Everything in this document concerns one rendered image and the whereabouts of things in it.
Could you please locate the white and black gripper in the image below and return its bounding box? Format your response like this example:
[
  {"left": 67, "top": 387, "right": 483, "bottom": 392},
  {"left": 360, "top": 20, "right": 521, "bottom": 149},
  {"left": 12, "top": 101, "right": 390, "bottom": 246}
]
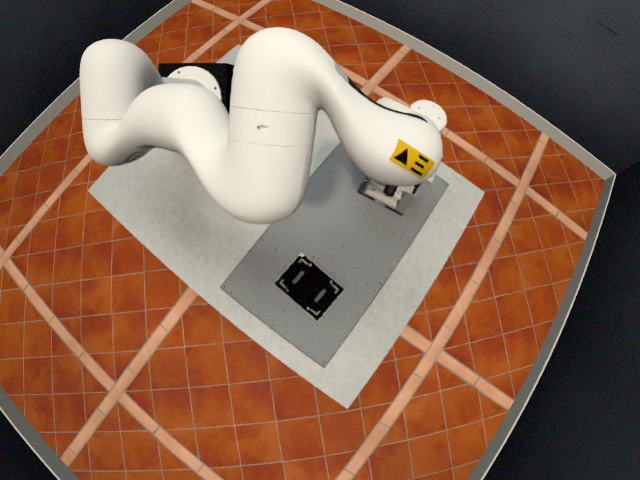
[{"left": 383, "top": 185, "right": 400, "bottom": 197}]

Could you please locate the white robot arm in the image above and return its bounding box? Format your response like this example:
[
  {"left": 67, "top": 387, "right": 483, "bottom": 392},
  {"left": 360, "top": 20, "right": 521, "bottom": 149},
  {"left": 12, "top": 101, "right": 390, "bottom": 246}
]
[{"left": 80, "top": 27, "right": 447, "bottom": 225}]

